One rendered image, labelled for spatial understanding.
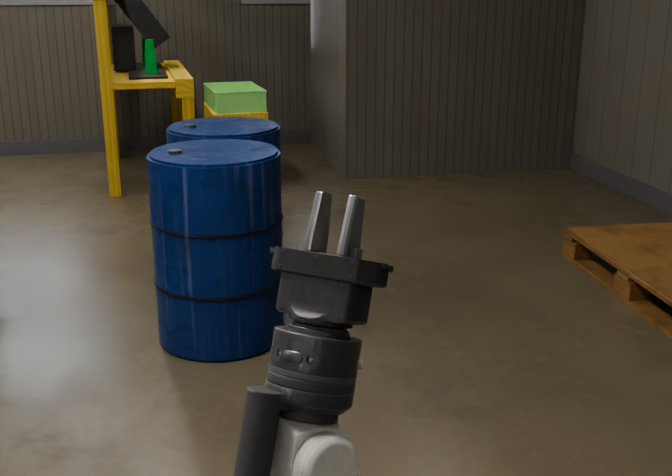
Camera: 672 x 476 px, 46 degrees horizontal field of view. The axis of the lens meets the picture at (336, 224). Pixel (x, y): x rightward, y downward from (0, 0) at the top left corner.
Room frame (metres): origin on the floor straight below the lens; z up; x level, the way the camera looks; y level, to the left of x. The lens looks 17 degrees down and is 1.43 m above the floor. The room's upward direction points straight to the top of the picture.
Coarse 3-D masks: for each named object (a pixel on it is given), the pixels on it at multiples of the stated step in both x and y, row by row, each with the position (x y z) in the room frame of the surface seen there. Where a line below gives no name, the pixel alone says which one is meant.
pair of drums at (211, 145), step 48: (192, 144) 3.21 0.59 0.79; (240, 144) 3.21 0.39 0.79; (192, 192) 2.82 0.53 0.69; (240, 192) 2.85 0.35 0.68; (192, 240) 2.83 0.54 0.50; (240, 240) 2.85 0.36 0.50; (192, 288) 2.83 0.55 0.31; (240, 288) 2.85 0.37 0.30; (192, 336) 2.83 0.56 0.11; (240, 336) 2.84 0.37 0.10
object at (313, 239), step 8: (320, 192) 0.77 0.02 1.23; (320, 200) 0.77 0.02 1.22; (328, 200) 0.78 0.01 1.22; (312, 208) 0.77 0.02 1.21; (320, 208) 0.77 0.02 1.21; (328, 208) 0.78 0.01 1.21; (312, 216) 0.76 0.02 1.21; (320, 216) 0.77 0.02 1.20; (328, 216) 0.78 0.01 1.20; (312, 224) 0.76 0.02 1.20; (320, 224) 0.77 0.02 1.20; (328, 224) 0.78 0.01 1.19; (312, 232) 0.75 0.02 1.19; (320, 232) 0.76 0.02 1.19; (328, 232) 0.78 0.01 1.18; (304, 240) 0.76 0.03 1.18; (312, 240) 0.75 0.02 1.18; (320, 240) 0.76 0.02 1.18; (304, 248) 0.75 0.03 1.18; (312, 248) 0.75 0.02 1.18; (320, 248) 0.76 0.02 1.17
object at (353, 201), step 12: (348, 204) 0.75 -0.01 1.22; (360, 204) 0.76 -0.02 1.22; (348, 216) 0.75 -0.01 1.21; (360, 216) 0.76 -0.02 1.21; (348, 228) 0.74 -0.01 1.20; (360, 228) 0.76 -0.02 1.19; (348, 240) 0.73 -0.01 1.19; (360, 240) 0.76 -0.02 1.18; (348, 252) 0.73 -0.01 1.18; (360, 252) 0.74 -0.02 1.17
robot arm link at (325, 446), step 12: (324, 432) 0.66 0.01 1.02; (312, 444) 0.64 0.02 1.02; (324, 444) 0.64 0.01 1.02; (336, 444) 0.65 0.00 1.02; (348, 444) 0.66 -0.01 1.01; (300, 456) 0.64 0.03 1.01; (312, 456) 0.63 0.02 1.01; (324, 456) 0.64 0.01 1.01; (336, 456) 0.65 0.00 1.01; (348, 456) 0.65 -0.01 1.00; (300, 468) 0.63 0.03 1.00; (312, 468) 0.63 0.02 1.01; (324, 468) 0.64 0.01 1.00; (336, 468) 0.64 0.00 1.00; (348, 468) 0.65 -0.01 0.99
